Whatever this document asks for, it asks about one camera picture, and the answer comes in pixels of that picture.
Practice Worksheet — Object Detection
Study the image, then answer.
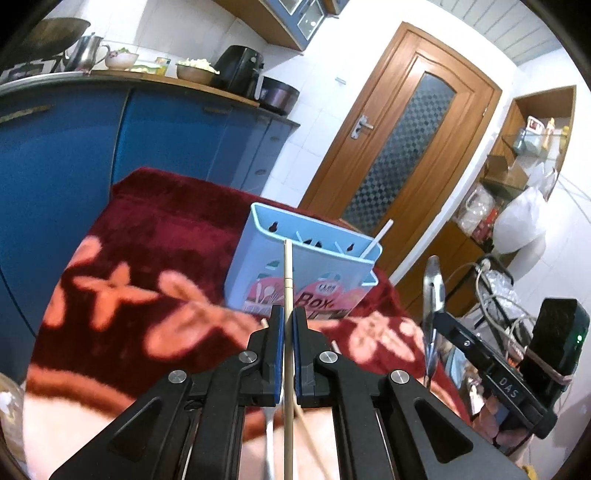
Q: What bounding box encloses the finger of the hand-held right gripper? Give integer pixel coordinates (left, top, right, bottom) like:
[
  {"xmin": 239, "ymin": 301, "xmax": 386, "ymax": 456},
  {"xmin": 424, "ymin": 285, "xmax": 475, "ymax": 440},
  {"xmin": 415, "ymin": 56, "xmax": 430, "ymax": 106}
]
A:
[{"xmin": 431, "ymin": 310, "xmax": 469, "ymax": 358}]

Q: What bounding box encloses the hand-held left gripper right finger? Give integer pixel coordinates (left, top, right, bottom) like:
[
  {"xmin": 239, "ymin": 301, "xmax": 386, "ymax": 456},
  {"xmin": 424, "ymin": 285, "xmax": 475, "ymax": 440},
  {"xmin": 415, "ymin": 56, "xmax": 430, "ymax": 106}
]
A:
[{"xmin": 292, "ymin": 306, "xmax": 532, "ymax": 480}]

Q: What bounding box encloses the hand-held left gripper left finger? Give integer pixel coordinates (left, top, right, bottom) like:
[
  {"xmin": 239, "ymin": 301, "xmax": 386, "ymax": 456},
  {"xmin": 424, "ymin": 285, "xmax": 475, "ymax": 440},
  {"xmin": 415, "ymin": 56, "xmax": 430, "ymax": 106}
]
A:
[{"xmin": 48, "ymin": 305, "xmax": 284, "ymax": 480}]

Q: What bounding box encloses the metal spoon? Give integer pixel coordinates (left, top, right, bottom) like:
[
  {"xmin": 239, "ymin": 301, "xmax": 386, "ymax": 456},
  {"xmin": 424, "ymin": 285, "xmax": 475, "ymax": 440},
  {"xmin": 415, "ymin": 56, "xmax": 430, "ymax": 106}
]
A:
[{"xmin": 422, "ymin": 255, "xmax": 446, "ymax": 388}]

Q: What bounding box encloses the white plastic fork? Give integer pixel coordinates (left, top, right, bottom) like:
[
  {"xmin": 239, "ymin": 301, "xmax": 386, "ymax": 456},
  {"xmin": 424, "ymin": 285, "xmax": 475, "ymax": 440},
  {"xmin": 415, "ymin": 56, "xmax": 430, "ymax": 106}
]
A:
[{"xmin": 264, "ymin": 406, "xmax": 279, "ymax": 480}]

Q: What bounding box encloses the blue plastic utensil holder box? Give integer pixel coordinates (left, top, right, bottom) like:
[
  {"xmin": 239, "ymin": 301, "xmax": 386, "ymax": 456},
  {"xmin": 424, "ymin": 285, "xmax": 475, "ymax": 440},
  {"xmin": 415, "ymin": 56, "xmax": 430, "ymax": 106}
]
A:
[{"xmin": 224, "ymin": 202, "xmax": 384, "ymax": 321}]

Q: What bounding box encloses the person's right hand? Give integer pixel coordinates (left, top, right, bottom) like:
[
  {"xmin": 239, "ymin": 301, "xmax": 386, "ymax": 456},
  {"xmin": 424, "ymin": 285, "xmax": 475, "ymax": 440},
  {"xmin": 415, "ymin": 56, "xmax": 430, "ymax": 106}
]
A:
[{"xmin": 478, "ymin": 394, "xmax": 518, "ymax": 450}]

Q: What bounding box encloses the crumpled clear plastic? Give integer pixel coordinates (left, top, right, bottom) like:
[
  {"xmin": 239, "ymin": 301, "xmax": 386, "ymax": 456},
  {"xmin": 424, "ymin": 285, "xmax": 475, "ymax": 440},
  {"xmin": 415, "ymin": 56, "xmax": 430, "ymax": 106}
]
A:
[{"xmin": 482, "ymin": 270, "xmax": 518, "ymax": 305}]

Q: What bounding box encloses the white plastic bag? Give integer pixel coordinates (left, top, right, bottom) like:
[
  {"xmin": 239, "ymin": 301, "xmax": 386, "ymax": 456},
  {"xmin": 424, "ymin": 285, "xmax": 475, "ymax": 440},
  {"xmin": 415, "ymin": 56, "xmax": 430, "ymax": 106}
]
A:
[{"xmin": 493, "ymin": 187, "xmax": 548, "ymax": 254}]

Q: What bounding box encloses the clear plastic bag of goods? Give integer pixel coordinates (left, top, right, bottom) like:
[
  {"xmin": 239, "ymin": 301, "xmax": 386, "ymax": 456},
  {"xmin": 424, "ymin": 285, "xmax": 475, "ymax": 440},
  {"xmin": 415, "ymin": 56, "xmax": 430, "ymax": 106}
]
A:
[{"xmin": 457, "ymin": 182, "xmax": 497, "ymax": 236}]

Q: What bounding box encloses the cardboard box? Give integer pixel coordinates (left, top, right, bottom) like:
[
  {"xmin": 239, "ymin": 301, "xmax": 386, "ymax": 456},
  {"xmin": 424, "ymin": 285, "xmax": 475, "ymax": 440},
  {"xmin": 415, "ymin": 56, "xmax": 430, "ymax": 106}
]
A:
[{"xmin": 482, "ymin": 154, "xmax": 529, "ymax": 192}]

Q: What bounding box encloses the red floral blanket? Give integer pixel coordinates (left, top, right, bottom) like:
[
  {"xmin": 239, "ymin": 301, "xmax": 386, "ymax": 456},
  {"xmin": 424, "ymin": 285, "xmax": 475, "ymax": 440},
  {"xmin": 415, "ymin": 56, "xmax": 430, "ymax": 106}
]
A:
[{"xmin": 21, "ymin": 167, "xmax": 472, "ymax": 480}]

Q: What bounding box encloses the wooden door with glass panel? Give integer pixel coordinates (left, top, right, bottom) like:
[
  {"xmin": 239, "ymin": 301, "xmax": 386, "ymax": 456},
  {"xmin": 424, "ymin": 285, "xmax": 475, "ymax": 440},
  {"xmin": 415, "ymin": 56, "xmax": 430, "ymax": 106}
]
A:
[{"xmin": 299, "ymin": 21, "xmax": 503, "ymax": 287}]

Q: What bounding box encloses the pale blue plastic container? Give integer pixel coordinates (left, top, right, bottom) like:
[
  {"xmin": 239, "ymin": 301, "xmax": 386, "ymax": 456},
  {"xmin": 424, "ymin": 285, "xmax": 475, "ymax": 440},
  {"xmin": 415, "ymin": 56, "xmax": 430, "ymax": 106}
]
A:
[{"xmin": 513, "ymin": 115, "xmax": 543, "ymax": 155}]

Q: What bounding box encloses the wooden shelf niche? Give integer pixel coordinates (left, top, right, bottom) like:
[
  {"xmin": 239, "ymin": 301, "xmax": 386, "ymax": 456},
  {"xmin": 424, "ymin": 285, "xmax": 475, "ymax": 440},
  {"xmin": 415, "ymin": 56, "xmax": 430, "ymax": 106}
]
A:
[{"xmin": 452, "ymin": 85, "xmax": 578, "ymax": 259}]

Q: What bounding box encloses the dark rice cooker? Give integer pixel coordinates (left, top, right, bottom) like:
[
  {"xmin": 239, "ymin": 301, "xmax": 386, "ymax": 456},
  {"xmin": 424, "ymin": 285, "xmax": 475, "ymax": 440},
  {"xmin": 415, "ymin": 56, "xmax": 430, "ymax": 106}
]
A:
[{"xmin": 257, "ymin": 76, "xmax": 301, "ymax": 116}]

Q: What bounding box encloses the tan round stool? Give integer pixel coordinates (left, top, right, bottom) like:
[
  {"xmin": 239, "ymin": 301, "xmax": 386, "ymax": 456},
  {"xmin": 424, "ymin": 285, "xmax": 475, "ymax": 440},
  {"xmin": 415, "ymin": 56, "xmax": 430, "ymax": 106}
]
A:
[{"xmin": 0, "ymin": 371, "xmax": 26, "ymax": 467}]

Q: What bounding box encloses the black air fryer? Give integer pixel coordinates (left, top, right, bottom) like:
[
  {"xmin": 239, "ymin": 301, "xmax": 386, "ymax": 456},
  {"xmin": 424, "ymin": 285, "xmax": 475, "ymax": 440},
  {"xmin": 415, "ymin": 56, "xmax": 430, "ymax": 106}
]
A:
[{"xmin": 212, "ymin": 45, "xmax": 265, "ymax": 100}]

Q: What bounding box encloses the bowl of food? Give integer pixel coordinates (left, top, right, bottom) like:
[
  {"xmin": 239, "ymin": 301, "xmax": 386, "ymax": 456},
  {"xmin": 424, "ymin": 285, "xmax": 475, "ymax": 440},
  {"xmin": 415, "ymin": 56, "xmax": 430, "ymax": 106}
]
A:
[{"xmin": 175, "ymin": 58, "xmax": 218, "ymax": 85}]

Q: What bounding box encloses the blue kitchen cabinet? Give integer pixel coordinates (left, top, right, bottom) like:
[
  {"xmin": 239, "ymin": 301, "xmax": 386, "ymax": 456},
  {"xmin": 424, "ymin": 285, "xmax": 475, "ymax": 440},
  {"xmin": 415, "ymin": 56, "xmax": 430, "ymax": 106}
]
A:
[{"xmin": 0, "ymin": 76, "xmax": 301, "ymax": 384}]

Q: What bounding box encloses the white floral bowl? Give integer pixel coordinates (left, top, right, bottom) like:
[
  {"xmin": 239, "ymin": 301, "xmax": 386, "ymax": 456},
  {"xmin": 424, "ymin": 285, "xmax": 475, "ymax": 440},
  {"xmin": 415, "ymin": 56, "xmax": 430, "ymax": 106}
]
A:
[{"xmin": 105, "ymin": 48, "xmax": 139, "ymax": 71}]

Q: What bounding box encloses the steel kettle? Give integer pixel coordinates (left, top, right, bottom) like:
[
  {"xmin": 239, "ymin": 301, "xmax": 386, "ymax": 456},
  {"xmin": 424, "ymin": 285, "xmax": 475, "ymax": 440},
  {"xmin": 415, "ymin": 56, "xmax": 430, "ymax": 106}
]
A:
[{"xmin": 65, "ymin": 33, "xmax": 110, "ymax": 72}]

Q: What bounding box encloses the dark metal wok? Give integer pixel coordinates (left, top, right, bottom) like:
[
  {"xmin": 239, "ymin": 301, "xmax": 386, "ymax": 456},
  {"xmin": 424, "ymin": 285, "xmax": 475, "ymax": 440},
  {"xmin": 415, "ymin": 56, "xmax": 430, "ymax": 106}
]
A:
[{"xmin": 18, "ymin": 17, "xmax": 92, "ymax": 58}]

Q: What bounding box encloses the grey cable bundle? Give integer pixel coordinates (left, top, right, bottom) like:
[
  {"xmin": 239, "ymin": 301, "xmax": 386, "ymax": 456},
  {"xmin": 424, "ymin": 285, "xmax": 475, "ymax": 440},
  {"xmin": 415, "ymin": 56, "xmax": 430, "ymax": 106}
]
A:
[{"xmin": 455, "ymin": 258, "xmax": 536, "ymax": 352}]

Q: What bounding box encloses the white plastic utensil handle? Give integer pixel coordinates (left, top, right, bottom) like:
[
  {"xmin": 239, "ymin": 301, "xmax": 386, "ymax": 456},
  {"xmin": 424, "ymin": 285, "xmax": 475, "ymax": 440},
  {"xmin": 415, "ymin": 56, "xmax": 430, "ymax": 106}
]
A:
[{"xmin": 361, "ymin": 219, "xmax": 394, "ymax": 259}]

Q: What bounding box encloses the blue wall cabinet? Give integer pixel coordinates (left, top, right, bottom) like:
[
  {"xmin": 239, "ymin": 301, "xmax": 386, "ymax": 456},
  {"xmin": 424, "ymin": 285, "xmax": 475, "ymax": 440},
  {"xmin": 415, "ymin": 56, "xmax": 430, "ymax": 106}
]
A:
[{"xmin": 212, "ymin": 0, "xmax": 352, "ymax": 51}]

